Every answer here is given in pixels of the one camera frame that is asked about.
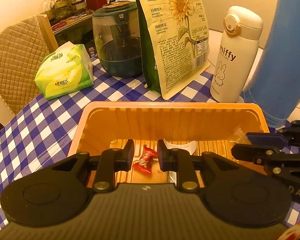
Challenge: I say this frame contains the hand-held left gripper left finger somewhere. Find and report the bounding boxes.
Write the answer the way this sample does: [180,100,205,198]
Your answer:
[51,139,135,193]

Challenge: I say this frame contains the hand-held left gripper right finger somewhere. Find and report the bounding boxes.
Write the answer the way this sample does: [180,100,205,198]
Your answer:
[157,139,240,193]

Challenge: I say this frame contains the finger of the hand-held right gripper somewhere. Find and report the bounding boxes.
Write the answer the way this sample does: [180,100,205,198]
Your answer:
[245,118,300,147]
[231,144,300,167]

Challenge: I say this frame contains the red white candy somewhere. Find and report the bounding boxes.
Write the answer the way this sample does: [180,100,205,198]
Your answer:
[132,145,157,175]

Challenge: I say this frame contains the white green snack packet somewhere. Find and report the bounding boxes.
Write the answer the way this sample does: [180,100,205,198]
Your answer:
[164,139,197,184]

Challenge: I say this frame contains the tan clear candy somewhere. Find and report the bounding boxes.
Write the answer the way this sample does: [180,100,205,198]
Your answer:
[227,127,245,145]

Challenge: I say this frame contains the orange plastic tray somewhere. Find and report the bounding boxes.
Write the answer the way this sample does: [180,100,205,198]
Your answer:
[67,101,270,185]

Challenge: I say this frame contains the red white cloth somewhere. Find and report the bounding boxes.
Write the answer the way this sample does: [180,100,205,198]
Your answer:
[277,221,300,240]

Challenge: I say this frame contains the white insulated bottle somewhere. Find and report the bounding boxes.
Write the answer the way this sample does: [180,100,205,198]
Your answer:
[210,6,264,103]

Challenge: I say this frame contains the blue thermos jug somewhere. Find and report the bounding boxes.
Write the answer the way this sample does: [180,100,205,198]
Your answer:
[243,0,300,129]

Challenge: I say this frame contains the blue white checked tablecloth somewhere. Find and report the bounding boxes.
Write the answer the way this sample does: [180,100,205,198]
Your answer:
[0,55,300,233]

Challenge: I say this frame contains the dark green humidifier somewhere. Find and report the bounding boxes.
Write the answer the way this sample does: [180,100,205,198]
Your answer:
[92,1,143,78]

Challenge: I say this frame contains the green tissue pack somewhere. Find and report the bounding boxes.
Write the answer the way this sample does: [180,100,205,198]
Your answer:
[34,42,95,100]

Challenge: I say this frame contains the sunflower seed bag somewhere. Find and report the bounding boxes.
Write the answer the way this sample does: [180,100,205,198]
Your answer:
[134,0,211,100]

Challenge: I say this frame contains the beige quilted chair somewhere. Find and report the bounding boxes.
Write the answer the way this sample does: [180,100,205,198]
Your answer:
[0,15,58,117]

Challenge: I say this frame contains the wooden side shelf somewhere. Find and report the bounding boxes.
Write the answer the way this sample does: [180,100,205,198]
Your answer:
[37,10,95,50]

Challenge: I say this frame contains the glass jar with orange lid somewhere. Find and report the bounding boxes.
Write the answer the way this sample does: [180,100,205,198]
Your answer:
[42,0,73,20]

